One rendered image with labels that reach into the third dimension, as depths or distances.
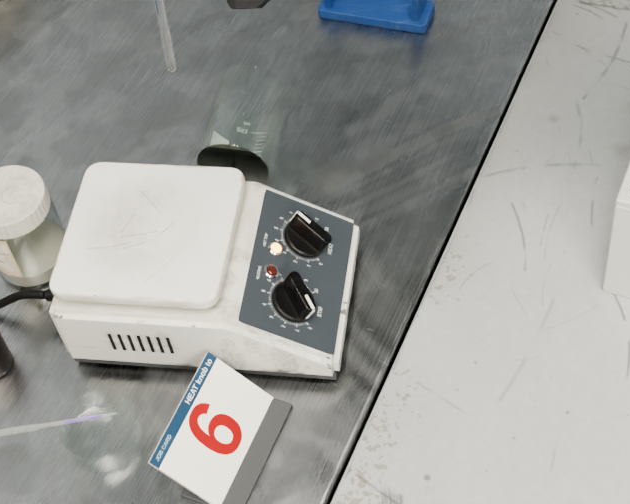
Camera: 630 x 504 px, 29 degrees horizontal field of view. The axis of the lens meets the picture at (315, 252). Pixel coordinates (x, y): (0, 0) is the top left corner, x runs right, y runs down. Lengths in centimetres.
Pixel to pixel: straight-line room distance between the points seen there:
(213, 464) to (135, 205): 19
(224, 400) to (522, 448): 20
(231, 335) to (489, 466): 19
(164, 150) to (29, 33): 21
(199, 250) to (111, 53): 33
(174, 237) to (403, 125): 25
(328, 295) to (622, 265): 21
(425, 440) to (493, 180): 24
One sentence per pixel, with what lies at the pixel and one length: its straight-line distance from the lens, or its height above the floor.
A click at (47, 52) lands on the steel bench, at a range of 115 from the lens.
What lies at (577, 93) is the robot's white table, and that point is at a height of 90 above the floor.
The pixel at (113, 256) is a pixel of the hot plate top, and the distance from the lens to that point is 86.
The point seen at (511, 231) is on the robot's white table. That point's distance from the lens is 95.
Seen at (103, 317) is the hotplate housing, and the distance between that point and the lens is 86.
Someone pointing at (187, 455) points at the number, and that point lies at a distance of 83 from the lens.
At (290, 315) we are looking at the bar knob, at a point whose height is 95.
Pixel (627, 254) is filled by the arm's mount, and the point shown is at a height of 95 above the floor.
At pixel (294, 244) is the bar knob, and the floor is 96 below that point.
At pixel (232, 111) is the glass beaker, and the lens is 95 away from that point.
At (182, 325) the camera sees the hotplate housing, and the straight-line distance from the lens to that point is 84.
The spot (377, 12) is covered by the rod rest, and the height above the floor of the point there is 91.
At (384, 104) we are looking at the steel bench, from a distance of 104.
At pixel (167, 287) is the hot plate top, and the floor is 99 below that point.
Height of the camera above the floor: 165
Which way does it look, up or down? 53 degrees down
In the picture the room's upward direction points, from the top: 9 degrees counter-clockwise
